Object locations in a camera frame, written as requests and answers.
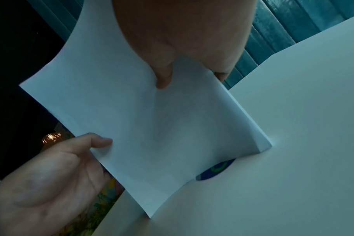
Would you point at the person's right hand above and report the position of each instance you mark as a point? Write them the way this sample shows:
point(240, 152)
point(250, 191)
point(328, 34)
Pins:
point(188, 27)

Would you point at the pile of white papers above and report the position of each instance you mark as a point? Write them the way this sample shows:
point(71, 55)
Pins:
point(136, 126)

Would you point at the round blue sticker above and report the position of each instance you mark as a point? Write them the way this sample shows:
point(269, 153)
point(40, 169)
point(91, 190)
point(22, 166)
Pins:
point(215, 171)

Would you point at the person's left hand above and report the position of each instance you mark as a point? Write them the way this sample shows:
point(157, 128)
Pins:
point(48, 184)

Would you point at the woven pendant lamp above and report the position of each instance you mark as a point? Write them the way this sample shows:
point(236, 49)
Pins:
point(51, 137)

